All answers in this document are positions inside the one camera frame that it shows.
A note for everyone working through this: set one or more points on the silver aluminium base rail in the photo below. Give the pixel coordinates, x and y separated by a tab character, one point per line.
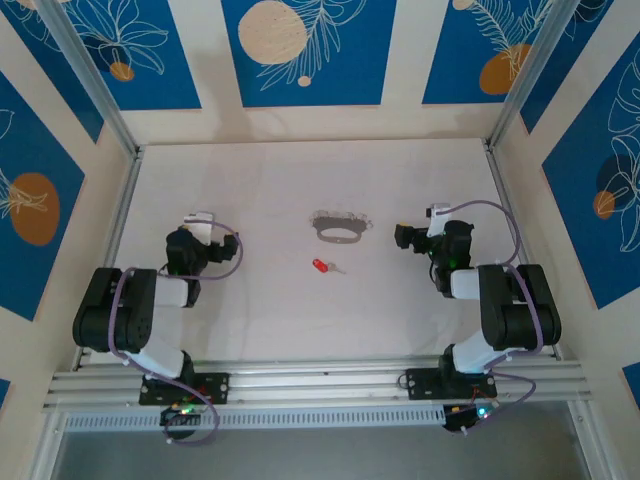
320	385

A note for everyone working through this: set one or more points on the silver aluminium side rail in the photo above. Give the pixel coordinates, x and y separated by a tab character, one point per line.
500	170
122	210

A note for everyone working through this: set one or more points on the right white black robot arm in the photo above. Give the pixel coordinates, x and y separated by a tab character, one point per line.
520	310

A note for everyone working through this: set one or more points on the silver carabiner with key rings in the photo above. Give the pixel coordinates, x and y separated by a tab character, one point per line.
340	235

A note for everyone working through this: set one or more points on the silver aluminium frame leg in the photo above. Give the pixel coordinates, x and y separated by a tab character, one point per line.
47	450
590	450

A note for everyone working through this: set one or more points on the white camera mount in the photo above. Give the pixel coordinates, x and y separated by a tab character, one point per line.
436	225
202	232

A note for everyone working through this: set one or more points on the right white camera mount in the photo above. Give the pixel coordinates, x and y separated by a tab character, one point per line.
436	225

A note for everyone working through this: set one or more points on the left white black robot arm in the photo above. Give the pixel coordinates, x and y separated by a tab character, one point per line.
125	310

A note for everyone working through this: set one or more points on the white table cloth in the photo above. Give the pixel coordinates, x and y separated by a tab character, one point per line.
320	310

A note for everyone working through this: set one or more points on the key with red tag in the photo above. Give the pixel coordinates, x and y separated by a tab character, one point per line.
320	265

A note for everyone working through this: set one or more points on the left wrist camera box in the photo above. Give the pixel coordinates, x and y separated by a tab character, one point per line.
199	217

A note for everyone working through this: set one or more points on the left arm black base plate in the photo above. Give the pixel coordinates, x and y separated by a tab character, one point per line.
215	387

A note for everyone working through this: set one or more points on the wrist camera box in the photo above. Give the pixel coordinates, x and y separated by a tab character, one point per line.
440	209
199	217

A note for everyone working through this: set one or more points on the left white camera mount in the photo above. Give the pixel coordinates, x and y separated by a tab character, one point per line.
202	232

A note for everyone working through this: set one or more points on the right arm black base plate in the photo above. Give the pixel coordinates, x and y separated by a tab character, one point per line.
420	382

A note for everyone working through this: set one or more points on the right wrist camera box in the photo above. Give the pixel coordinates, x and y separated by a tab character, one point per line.
440	209

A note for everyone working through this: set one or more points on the silver aluminium frame post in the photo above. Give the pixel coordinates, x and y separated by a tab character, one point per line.
532	65
84	65

